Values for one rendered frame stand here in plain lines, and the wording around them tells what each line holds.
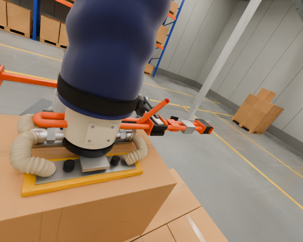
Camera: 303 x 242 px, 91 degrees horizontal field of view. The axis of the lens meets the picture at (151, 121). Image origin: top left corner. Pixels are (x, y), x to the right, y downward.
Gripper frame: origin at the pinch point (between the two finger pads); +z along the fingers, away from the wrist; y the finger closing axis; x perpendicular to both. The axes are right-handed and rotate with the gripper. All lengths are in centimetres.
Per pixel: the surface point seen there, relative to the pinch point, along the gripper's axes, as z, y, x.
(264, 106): -169, 5, -651
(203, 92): -160, 17, -248
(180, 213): 17, 66, -46
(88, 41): 6.5, -23.8, 33.2
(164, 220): 17, 66, -30
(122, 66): 10.5, -21.7, 26.4
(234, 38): -162, -97, -247
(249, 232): 53, 120, -177
